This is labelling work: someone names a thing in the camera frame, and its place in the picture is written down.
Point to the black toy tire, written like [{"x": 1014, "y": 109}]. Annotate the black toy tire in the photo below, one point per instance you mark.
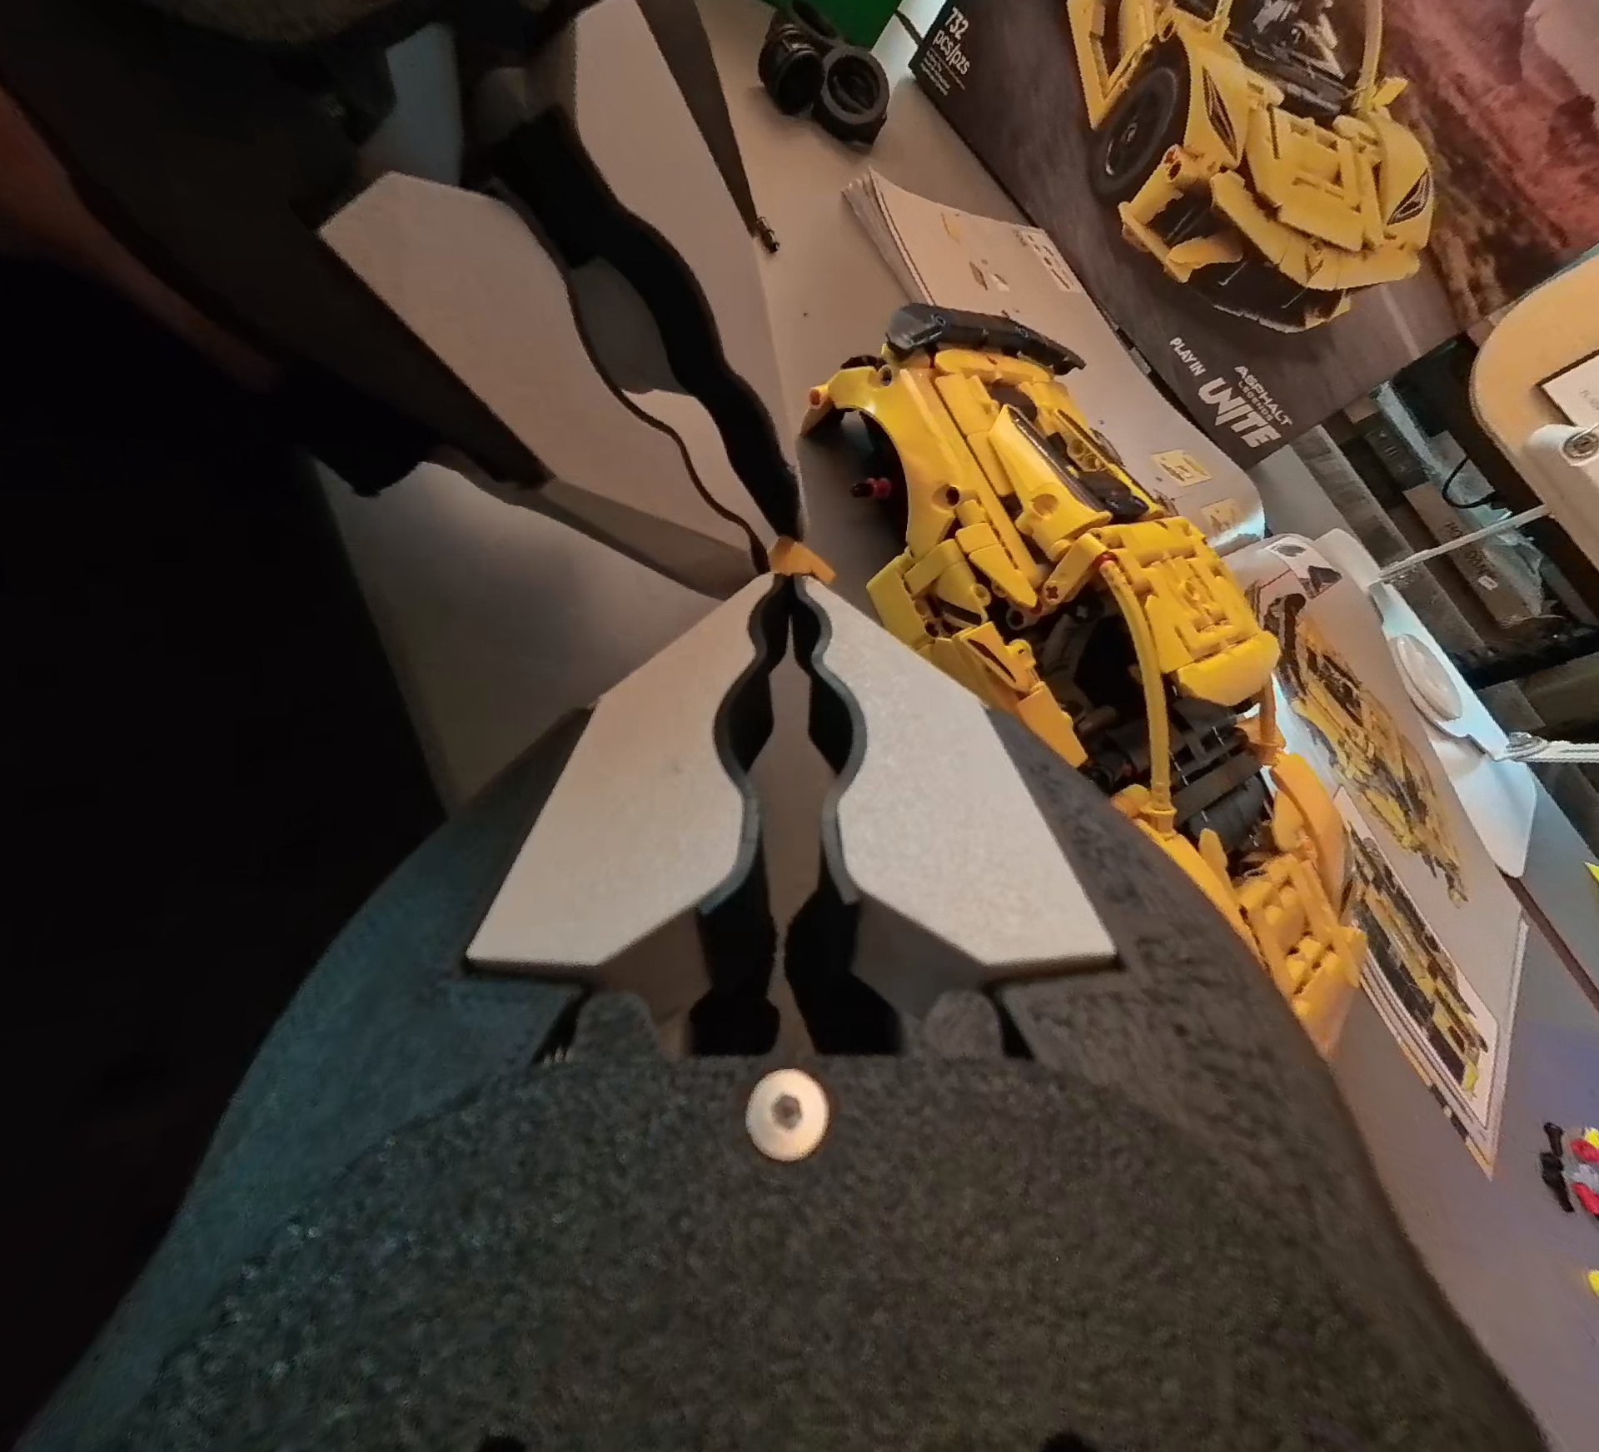
[
  {"x": 800, "y": 54},
  {"x": 856, "y": 97}
]

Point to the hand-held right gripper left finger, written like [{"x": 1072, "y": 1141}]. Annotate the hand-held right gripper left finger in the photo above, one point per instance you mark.
[{"x": 599, "y": 840}]

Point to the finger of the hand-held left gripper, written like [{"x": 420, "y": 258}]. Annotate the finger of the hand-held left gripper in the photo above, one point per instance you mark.
[
  {"x": 699, "y": 65},
  {"x": 462, "y": 291}
]

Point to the yellow toy brick car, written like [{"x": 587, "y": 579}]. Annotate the yellow toy brick car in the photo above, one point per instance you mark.
[{"x": 1062, "y": 552}]

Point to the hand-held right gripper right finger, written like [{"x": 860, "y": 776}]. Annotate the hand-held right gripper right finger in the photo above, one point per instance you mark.
[{"x": 974, "y": 852}]

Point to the open instruction booklet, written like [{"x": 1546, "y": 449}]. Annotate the open instruction booklet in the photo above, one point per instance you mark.
[{"x": 1412, "y": 927}]

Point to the small yellow brick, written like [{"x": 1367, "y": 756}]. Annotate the small yellow brick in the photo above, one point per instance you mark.
[{"x": 800, "y": 561}]

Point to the white instruction booklet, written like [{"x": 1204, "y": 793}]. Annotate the white instruction booklet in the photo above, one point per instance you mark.
[{"x": 925, "y": 241}]

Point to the grey desk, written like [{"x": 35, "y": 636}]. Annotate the grey desk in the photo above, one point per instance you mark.
[{"x": 825, "y": 278}]

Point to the toy set box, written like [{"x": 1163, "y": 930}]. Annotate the toy set box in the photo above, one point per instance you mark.
[{"x": 1437, "y": 166}]

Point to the red and black small bricks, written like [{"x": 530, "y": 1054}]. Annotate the red and black small bricks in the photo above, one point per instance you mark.
[{"x": 1576, "y": 1164}]

